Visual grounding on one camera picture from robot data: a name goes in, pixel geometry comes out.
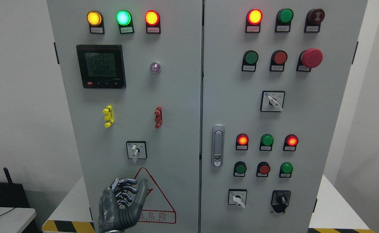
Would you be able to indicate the red indicator light left door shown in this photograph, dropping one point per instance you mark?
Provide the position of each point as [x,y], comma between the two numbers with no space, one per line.
[152,19]

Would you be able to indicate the white rotary switch lower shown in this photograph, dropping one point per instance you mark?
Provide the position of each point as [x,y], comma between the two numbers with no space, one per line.
[237,197]

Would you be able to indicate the grey electrical control cabinet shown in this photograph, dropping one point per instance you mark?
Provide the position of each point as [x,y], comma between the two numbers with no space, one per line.
[200,49]

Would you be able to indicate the lit red indicator lower right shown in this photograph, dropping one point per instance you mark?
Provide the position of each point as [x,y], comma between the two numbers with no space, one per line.
[290,143]

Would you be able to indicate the green push button lower right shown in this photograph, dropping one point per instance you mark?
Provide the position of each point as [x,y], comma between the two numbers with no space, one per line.
[286,170]

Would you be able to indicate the white rotary light switch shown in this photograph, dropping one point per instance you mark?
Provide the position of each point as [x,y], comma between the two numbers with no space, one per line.
[136,150]

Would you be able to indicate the lit red indicator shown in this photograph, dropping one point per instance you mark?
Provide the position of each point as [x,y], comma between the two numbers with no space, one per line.
[242,141]
[290,143]

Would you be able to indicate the black digital power meter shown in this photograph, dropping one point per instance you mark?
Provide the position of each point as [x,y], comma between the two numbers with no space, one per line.
[101,66]

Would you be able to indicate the green indicator light top right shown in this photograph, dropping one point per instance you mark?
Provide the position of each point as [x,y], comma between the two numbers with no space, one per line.
[283,20]

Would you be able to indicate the red push button upper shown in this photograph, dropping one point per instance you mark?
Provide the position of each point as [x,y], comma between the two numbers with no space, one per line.
[277,61]

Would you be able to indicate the silver door latch handle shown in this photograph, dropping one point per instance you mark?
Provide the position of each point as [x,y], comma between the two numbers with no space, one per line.
[218,133]

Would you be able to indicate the black device with antenna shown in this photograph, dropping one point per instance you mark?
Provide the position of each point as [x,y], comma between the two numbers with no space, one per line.
[12,196]

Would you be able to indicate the green push button upper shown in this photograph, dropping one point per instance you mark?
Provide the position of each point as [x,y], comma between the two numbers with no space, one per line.
[249,61]

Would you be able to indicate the white rotary switch upper right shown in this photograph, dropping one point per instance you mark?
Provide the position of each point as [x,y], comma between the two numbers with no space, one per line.
[272,101]

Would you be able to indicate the yellow terminal connector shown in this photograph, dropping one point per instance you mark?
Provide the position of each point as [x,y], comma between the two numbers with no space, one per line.
[108,112]

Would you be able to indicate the red emergency stop button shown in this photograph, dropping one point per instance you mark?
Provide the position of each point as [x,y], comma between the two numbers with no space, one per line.
[308,59]

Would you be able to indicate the red electrical hazard sticker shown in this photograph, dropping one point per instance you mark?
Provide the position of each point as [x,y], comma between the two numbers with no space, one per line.
[157,208]

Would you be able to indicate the white platform with hazard stripes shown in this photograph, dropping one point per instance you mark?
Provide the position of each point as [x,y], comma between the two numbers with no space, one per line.
[331,215]

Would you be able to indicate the green indicator lower middle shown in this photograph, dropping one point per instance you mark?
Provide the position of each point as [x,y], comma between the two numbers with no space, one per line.
[266,142]

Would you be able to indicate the white side table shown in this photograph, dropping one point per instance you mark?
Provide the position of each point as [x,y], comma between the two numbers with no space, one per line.
[16,220]

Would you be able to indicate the yellow indicator light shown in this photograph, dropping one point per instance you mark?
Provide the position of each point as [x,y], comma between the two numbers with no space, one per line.
[96,22]

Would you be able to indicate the lit red indicator lower left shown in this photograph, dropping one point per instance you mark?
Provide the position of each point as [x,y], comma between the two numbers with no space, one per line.
[242,141]

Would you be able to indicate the clear round lamp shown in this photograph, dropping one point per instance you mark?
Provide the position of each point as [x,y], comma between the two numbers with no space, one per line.
[155,67]

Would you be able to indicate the black rotary selector switch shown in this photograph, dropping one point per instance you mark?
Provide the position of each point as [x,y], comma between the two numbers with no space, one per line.
[280,200]

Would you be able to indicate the red terminal connector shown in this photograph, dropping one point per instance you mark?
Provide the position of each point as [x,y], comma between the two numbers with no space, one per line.
[158,117]

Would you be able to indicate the lit green indicator light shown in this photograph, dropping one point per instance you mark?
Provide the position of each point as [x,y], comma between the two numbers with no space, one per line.
[125,22]

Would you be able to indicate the green push button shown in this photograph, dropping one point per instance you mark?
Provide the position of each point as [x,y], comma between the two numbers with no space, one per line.
[239,169]
[249,61]
[286,170]

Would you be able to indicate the green push button lower left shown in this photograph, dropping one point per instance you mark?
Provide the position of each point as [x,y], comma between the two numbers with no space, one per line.
[239,169]

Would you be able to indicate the red indicator light top right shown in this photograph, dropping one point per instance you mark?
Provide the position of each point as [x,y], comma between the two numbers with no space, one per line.
[253,21]

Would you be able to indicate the red push button lower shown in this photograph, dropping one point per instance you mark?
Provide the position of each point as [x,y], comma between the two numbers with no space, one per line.
[263,169]

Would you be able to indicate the red push button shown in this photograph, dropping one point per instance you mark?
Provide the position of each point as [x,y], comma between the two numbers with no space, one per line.
[263,169]
[277,61]

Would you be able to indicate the dark red buzzer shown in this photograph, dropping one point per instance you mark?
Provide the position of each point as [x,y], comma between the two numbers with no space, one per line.
[313,20]

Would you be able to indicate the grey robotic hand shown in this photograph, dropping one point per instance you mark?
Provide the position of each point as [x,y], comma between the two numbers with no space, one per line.
[121,205]

